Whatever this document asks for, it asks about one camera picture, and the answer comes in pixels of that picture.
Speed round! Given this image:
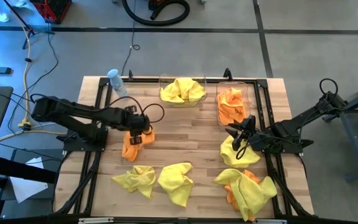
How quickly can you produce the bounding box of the clear plastic water bottle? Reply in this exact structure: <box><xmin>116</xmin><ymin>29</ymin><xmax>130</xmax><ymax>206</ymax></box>
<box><xmin>106</xmin><ymin>68</ymin><xmax>130</xmax><ymax>101</ymax></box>

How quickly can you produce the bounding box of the grey desk frame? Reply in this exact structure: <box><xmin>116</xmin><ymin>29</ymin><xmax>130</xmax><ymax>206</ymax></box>
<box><xmin>323</xmin><ymin>79</ymin><xmax>358</xmax><ymax>181</ymax></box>

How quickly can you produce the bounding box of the black aluminium table frame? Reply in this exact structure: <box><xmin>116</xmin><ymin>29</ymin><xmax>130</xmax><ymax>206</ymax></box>
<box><xmin>53</xmin><ymin>67</ymin><xmax>315</xmax><ymax>224</ymax></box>

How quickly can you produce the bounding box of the silver metal bracket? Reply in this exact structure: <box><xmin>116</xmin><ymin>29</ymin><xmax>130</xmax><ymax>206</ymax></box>
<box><xmin>78</xmin><ymin>217</ymin><xmax>114</xmax><ymax>224</ymax></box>
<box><xmin>255</xmin><ymin>219</ymin><xmax>288</xmax><ymax>224</ymax></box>

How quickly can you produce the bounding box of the black floor cable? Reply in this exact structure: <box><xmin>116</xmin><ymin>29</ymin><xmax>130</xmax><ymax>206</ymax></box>
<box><xmin>121</xmin><ymin>0</ymin><xmax>141</xmax><ymax>77</ymax></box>

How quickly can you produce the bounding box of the yellow floor cable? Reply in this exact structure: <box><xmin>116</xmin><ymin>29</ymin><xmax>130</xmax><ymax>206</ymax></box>
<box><xmin>0</xmin><ymin>9</ymin><xmax>68</xmax><ymax>142</ymax></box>

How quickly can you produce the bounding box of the orange black vacuum cleaner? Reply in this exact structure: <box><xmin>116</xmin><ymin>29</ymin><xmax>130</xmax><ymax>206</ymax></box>
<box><xmin>147</xmin><ymin>0</ymin><xmax>170</xmax><ymax>20</ymax></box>

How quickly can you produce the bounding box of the white paper sheet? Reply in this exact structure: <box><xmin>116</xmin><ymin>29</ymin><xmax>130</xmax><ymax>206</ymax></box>
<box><xmin>9</xmin><ymin>157</ymin><xmax>48</xmax><ymax>203</ymax></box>

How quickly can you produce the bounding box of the black vacuum hose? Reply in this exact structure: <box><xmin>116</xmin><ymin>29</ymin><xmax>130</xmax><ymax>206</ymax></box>
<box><xmin>122</xmin><ymin>0</ymin><xmax>191</xmax><ymax>27</ymax></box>

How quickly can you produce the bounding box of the black stand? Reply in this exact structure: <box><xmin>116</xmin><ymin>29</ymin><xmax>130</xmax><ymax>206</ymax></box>
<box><xmin>3</xmin><ymin>0</ymin><xmax>55</xmax><ymax>50</ymax></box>

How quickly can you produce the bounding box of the red black box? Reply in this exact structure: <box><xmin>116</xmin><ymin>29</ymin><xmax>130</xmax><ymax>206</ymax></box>
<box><xmin>29</xmin><ymin>0</ymin><xmax>73</xmax><ymax>24</ymax></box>

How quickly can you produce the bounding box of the clear plastic basket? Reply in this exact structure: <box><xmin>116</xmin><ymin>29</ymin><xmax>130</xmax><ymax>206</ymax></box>
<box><xmin>216</xmin><ymin>81</ymin><xmax>251</xmax><ymax>128</ymax></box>
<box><xmin>158</xmin><ymin>73</ymin><xmax>208</xmax><ymax>108</ymax></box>

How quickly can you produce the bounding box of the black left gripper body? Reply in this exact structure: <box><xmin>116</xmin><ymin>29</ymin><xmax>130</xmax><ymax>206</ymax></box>
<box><xmin>123</xmin><ymin>105</ymin><xmax>152</xmax><ymax>133</ymax></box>

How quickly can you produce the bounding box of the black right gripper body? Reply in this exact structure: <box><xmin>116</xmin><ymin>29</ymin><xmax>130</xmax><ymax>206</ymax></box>
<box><xmin>244</xmin><ymin>129</ymin><xmax>272</xmax><ymax>149</ymax></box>

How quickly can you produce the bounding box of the black metal beam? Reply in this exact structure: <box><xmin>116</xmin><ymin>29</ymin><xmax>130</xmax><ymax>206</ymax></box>
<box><xmin>0</xmin><ymin>154</ymin><xmax>59</xmax><ymax>185</ymax></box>

